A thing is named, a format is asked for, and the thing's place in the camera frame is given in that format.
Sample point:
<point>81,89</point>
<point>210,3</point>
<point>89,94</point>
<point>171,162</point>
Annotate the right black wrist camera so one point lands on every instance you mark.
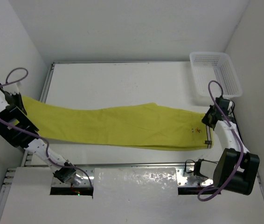
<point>227,106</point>

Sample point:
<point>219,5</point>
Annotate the white perforated plastic basket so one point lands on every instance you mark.
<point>208,66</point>

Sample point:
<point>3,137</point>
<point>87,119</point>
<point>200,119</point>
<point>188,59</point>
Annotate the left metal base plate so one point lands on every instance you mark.
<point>80,179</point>

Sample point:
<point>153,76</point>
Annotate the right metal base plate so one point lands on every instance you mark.
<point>186,178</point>

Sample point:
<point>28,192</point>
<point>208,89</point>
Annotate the metal base plate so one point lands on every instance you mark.
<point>186,178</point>
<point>80,179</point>

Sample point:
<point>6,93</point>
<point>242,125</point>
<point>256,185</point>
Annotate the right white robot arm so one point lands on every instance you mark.
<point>236,169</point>

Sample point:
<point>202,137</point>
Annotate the yellow-green trousers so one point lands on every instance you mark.
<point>144,126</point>

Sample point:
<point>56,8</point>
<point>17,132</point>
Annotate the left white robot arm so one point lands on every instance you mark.
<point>19,131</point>

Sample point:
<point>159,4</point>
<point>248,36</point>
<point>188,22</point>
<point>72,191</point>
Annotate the aluminium table frame rail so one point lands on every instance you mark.
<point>6,185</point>

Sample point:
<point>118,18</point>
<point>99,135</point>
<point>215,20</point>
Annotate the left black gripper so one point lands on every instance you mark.
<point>20,103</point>

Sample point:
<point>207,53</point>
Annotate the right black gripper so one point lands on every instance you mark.
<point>204,120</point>

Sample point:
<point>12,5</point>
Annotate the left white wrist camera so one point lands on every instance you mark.
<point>13,88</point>

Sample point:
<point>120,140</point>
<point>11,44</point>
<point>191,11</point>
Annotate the white front cover board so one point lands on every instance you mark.
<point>124,196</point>

